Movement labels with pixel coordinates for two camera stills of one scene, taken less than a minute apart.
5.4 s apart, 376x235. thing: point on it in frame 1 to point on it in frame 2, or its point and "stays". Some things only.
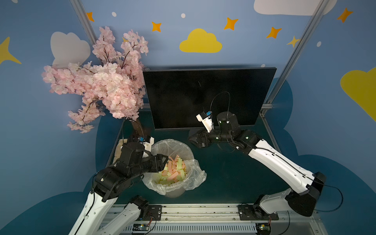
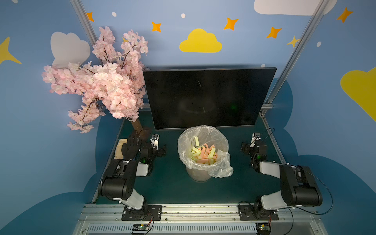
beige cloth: (118, 150) stays
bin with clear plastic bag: (181, 172) to (203, 151)
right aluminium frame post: (268, 105) stays
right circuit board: (263, 228) stays
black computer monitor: (176, 97) stays
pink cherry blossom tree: (112, 81) stays
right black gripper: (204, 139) to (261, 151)
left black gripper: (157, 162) to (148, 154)
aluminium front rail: (224, 219) stays
